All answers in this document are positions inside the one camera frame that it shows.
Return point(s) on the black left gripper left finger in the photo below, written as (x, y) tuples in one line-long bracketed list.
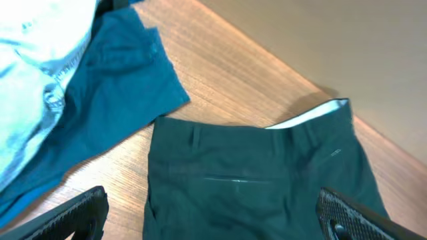
[(80, 218)]

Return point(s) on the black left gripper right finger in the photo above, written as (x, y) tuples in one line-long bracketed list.
[(343, 219)]

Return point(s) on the black shorts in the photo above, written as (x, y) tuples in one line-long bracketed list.
[(239, 182)]

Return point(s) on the navy blue garment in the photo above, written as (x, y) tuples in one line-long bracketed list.
[(123, 82)]

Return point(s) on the light blue denim shorts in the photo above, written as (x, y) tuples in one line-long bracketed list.
[(42, 43)]

